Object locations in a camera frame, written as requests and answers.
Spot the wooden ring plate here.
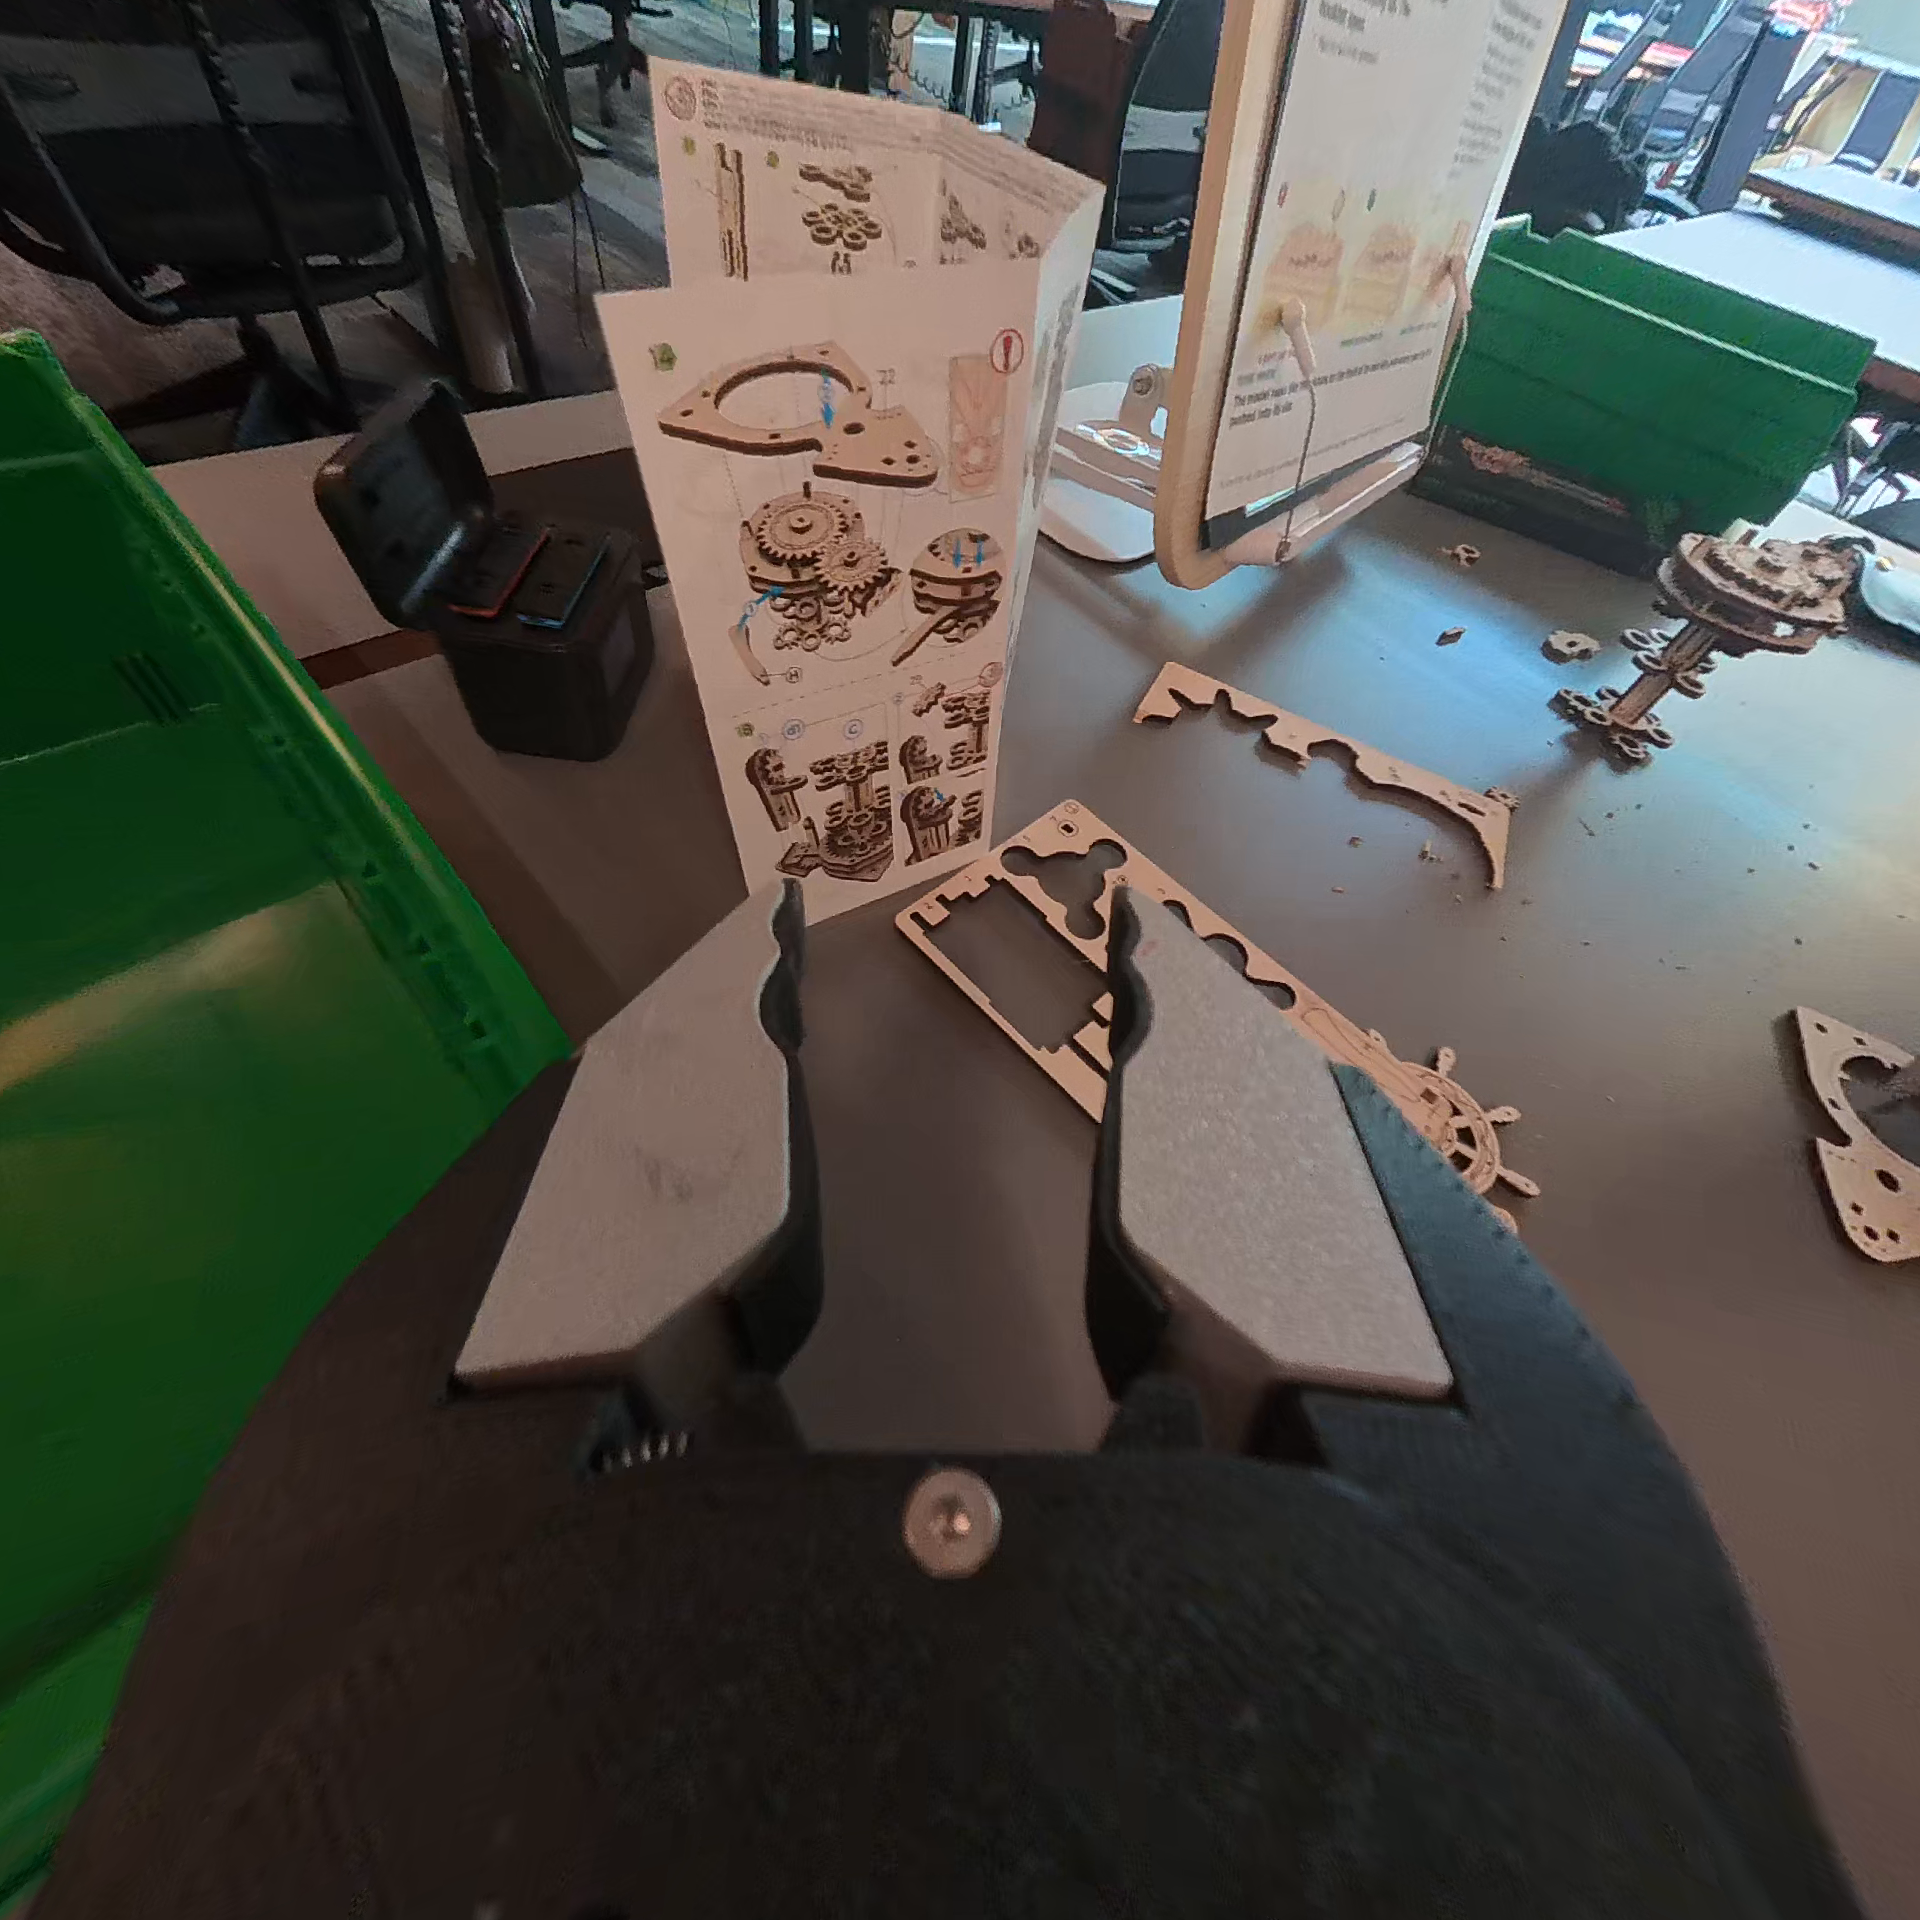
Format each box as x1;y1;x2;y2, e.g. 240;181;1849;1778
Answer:
1792;1008;1920;1265

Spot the folded instruction leaflet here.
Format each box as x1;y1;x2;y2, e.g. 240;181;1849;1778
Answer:
593;55;1110;923

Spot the wooden ship wheel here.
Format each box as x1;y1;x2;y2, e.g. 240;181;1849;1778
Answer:
1393;1046;1542;1202

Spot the instruction sheet on stand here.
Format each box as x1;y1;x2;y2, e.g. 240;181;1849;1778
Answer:
1041;0;1570;590

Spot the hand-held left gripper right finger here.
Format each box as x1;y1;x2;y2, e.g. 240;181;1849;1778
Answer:
1086;882;1457;1403

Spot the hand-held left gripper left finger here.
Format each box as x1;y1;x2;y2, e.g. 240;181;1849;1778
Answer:
449;876;827;1398

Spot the wavy wooden sheet offcut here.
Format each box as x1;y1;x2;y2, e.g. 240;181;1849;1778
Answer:
1132;664;1520;893

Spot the black battery case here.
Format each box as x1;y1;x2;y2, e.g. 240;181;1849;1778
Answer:
311;378;660;764

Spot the wooden gear model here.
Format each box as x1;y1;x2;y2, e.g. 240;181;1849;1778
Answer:
1552;524;1869;769

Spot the green plastic bin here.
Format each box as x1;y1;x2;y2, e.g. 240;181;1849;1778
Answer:
1446;214;1880;498
0;329;575;1870

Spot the wooden sheet with rectangular cutout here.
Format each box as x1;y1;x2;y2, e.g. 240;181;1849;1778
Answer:
894;797;1450;1127

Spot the black model kit box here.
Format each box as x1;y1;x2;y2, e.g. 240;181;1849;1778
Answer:
1409;423;1704;580

